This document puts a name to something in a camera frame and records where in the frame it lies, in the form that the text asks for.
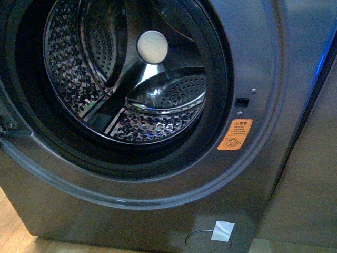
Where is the grey front-load washing machine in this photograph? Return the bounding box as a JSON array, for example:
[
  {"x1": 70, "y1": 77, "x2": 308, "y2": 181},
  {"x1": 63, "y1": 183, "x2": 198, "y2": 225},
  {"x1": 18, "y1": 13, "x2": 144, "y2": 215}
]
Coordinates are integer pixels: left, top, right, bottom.
[{"x1": 1, "y1": 1, "x2": 336, "y2": 252}]

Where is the stainless steel perforated drum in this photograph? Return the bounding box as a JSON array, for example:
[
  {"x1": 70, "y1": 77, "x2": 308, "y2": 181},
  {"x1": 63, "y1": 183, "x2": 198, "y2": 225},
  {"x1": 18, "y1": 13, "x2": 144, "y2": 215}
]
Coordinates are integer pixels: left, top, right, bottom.
[{"x1": 43, "y1": 1, "x2": 206, "y2": 145}]

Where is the orange warning sticker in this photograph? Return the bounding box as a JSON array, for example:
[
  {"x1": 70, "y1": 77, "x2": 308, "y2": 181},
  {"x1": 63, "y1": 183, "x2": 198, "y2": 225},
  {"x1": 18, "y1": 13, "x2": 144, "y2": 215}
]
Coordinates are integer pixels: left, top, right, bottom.
[{"x1": 217, "y1": 119, "x2": 253, "y2": 151}]

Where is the white tape piece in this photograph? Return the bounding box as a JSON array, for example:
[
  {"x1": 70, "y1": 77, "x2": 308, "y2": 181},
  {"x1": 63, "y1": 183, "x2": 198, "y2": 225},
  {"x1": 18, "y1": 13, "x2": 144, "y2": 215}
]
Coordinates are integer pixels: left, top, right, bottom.
[{"x1": 211, "y1": 221, "x2": 235, "y2": 242}]

